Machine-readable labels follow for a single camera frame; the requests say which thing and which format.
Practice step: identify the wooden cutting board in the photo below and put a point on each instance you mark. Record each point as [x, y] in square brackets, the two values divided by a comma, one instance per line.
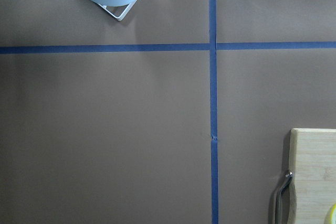
[312, 161]

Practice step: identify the yellow lemon slices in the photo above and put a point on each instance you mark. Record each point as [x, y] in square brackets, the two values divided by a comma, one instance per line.
[332, 215]

